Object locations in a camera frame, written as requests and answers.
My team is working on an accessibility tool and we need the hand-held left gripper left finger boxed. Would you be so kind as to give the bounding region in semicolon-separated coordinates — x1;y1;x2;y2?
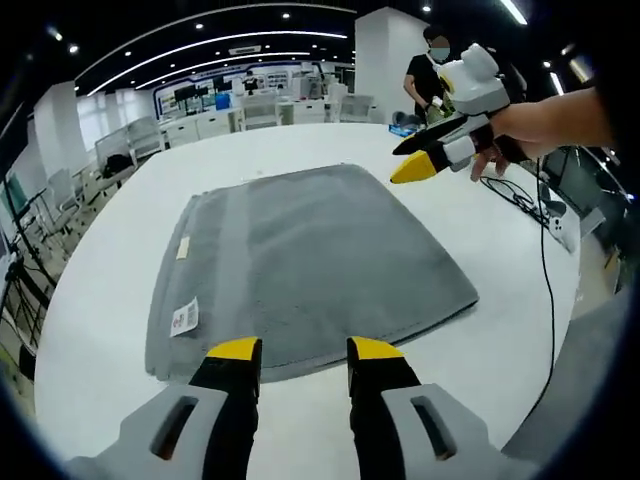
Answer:
64;335;264;480

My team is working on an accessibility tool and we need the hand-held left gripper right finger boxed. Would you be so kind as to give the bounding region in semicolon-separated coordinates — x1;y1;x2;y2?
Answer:
345;335;504;480

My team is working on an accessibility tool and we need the grey towel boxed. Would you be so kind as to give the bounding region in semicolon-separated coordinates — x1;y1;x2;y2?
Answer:
144;163;481;385

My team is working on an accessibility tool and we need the person's right hand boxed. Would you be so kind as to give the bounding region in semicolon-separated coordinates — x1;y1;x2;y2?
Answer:
468;106;547;182

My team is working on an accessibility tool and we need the white handheld controller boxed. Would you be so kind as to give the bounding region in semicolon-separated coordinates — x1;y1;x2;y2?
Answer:
548;208;582;254

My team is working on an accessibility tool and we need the white table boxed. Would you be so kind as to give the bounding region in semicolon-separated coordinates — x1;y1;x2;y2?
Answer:
31;121;585;480

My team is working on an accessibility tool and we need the white office chair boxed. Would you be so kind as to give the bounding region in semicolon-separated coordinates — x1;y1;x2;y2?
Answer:
240;94;280;132
124;116;167;157

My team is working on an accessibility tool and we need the black bag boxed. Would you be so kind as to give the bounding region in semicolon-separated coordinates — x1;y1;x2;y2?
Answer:
101;154;135;180

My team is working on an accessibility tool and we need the green board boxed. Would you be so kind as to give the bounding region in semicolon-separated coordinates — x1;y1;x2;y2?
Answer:
2;171;26;212

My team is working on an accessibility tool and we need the black cable bundle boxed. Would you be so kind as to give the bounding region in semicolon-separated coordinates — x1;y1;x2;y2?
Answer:
480;174;552;227

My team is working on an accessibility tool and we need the thin black cable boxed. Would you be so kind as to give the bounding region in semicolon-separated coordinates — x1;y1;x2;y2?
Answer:
535;158;558;406

